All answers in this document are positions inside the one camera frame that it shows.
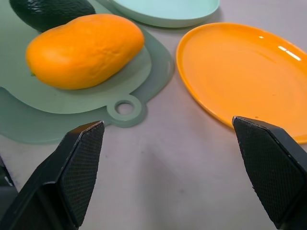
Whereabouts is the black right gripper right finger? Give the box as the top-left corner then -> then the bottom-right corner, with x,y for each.
231,115 -> 307,230

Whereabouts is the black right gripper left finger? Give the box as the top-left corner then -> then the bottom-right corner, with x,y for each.
0,120 -> 106,230

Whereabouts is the orange plate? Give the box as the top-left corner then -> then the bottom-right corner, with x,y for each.
176,22 -> 307,145

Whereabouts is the light green plate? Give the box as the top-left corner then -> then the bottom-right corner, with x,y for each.
105,0 -> 220,28

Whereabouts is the green cutting board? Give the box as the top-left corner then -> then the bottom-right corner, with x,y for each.
0,0 -> 175,145

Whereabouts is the orange mango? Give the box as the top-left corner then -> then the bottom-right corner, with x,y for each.
25,13 -> 145,91

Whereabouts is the dark green avocado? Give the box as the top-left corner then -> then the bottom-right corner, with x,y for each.
9,0 -> 96,33

